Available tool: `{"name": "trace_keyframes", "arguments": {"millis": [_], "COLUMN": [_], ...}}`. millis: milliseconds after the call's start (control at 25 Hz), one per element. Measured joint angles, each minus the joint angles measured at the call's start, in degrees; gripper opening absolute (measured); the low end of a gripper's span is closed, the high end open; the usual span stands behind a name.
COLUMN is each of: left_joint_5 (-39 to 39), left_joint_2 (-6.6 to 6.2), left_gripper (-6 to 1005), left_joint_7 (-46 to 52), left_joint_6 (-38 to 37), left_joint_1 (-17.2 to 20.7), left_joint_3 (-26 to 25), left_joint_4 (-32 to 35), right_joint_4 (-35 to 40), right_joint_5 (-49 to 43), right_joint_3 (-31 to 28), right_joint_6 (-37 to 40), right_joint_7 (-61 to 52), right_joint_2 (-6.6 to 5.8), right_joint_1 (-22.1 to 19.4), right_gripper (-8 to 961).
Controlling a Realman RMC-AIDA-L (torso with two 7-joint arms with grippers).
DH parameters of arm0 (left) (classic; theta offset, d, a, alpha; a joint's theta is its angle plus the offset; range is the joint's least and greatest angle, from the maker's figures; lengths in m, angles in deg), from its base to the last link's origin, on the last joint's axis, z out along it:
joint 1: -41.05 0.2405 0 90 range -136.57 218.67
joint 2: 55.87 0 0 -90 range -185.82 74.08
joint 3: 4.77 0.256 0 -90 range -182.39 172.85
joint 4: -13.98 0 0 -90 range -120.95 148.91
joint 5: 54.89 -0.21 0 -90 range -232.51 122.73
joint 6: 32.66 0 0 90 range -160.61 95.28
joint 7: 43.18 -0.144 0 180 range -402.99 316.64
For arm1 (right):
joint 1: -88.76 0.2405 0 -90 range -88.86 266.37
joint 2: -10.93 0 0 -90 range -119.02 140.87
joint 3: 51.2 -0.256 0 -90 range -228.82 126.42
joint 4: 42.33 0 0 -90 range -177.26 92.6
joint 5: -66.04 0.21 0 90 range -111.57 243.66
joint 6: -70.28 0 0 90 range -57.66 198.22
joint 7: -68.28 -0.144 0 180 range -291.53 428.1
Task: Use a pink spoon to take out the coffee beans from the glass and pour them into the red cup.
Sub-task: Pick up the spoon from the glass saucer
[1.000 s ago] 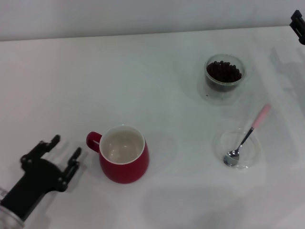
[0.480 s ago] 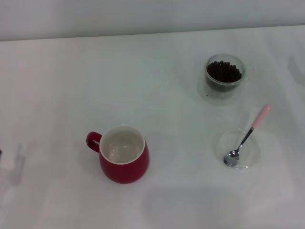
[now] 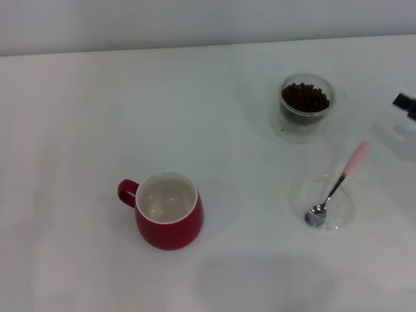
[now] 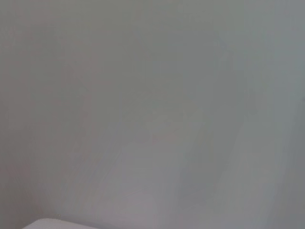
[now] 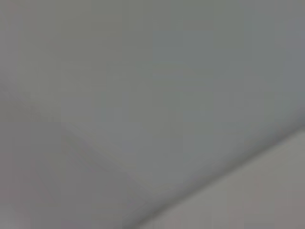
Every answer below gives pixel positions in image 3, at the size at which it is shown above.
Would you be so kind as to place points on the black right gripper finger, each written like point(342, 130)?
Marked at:
point(408, 104)

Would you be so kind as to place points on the red ceramic mug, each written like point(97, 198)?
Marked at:
point(172, 234)

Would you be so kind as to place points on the small clear glass bowl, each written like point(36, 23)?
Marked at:
point(343, 211)

